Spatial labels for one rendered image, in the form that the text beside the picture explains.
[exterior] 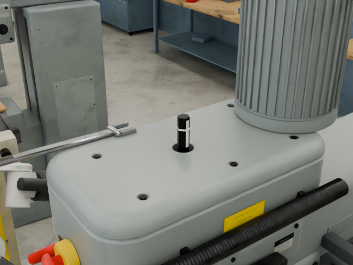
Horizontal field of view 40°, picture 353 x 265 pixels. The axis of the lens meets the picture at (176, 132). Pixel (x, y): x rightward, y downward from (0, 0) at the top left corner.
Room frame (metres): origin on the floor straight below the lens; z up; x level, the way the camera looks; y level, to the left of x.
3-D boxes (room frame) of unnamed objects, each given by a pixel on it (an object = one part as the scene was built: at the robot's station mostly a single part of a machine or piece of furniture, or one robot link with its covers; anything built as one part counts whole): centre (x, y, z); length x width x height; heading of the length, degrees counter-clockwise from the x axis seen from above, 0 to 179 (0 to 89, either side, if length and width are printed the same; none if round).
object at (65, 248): (0.60, 0.18, 1.76); 0.06 x 0.02 x 0.06; 36
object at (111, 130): (0.74, 0.19, 1.89); 0.24 x 0.04 x 0.01; 123
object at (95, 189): (0.74, -0.02, 1.81); 0.47 x 0.26 x 0.16; 126
